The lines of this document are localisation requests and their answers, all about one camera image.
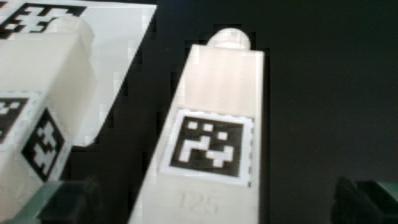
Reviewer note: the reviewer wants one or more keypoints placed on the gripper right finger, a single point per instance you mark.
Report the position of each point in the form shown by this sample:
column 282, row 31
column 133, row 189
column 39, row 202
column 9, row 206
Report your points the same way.
column 364, row 202

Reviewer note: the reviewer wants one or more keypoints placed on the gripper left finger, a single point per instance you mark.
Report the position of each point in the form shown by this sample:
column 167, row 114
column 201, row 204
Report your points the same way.
column 64, row 204

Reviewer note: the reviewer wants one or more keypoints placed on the white desk leg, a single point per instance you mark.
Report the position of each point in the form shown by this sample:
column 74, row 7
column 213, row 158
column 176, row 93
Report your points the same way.
column 46, row 88
column 201, row 183

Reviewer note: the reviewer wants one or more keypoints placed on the fiducial marker board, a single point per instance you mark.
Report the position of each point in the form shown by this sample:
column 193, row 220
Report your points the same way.
column 117, row 21

